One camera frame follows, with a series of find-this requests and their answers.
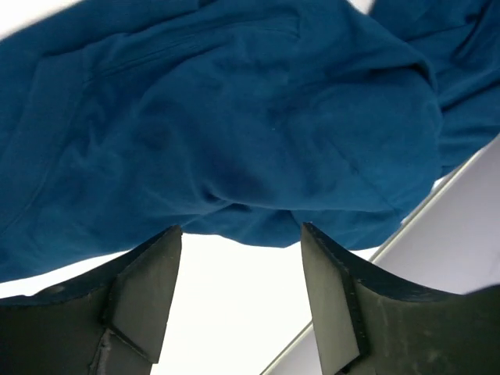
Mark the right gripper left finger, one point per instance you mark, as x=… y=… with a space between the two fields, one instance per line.
x=110 y=320

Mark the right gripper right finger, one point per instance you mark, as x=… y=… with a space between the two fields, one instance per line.
x=367 y=320

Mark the blue t shirt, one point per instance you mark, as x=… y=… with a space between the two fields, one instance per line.
x=243 y=119

